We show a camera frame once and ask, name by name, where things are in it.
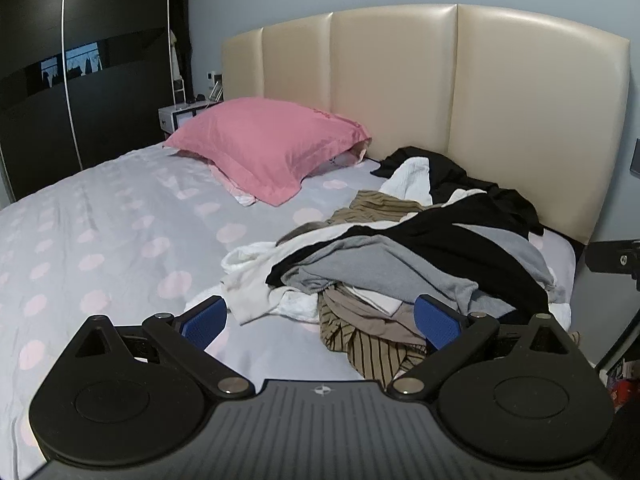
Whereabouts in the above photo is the cream padded headboard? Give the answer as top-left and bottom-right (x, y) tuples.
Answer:
(221, 4), (630, 246)

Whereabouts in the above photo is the black and grey raglan shirt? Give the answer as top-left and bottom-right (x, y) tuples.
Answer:
(265, 192), (568, 321)

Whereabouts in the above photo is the red object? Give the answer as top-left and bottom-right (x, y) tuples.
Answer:
(607, 360), (640, 413)

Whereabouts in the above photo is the white nightstand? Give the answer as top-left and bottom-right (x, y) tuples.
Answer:
(158, 100), (221, 134)

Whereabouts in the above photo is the white textured garment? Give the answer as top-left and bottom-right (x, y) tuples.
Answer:
(379, 156), (434, 207)

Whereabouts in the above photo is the black garment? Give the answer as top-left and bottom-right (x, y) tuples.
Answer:
(370, 146), (546, 236)

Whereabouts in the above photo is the grey bed with pink dots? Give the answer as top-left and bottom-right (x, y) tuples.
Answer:
(0, 140), (581, 480)

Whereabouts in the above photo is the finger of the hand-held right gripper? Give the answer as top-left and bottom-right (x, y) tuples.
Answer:
(584, 239), (640, 291)

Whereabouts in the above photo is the white crumpled garment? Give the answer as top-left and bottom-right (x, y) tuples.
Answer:
(221, 222), (351, 325)

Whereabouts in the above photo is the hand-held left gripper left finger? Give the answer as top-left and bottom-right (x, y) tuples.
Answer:
(75, 296), (251, 397)

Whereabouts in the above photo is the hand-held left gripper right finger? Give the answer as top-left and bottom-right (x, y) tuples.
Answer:
(390, 294), (571, 400)

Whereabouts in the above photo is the pink pillow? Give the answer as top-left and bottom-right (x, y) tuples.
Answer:
(164, 98), (373, 207)

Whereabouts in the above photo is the black sliding wardrobe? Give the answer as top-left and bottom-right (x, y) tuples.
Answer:
(0, 0), (193, 201)

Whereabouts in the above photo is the brown striped garment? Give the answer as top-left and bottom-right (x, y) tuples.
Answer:
(320, 190), (436, 382)

